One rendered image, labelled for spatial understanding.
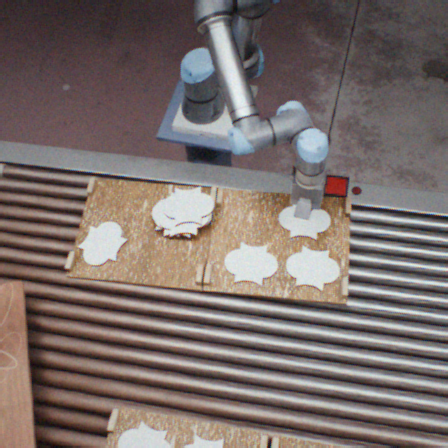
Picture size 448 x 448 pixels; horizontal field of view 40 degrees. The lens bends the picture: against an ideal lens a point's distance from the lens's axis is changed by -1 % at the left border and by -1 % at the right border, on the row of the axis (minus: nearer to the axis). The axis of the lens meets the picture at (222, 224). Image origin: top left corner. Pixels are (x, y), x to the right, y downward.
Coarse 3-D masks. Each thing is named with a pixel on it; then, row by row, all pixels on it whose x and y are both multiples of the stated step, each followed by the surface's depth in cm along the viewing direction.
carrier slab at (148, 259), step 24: (96, 192) 199; (120, 192) 198; (144, 192) 198; (168, 192) 197; (96, 216) 194; (120, 216) 194; (144, 216) 193; (144, 240) 189; (168, 240) 189; (192, 240) 188; (120, 264) 185; (144, 264) 185; (168, 264) 185; (192, 264) 184; (192, 288) 180
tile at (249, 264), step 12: (240, 252) 184; (252, 252) 184; (264, 252) 183; (228, 264) 182; (240, 264) 182; (252, 264) 182; (264, 264) 182; (276, 264) 181; (240, 276) 180; (252, 276) 180; (264, 276) 180
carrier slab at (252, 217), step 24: (240, 192) 196; (264, 192) 195; (216, 216) 192; (240, 216) 191; (264, 216) 191; (336, 216) 189; (216, 240) 188; (240, 240) 187; (264, 240) 187; (288, 240) 186; (312, 240) 186; (336, 240) 185; (216, 264) 184; (216, 288) 180; (240, 288) 179; (264, 288) 179; (288, 288) 178; (312, 288) 178; (336, 288) 178
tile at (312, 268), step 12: (312, 252) 183; (324, 252) 182; (288, 264) 181; (300, 264) 181; (312, 264) 181; (324, 264) 180; (336, 264) 180; (300, 276) 179; (312, 276) 179; (324, 276) 179; (336, 276) 178
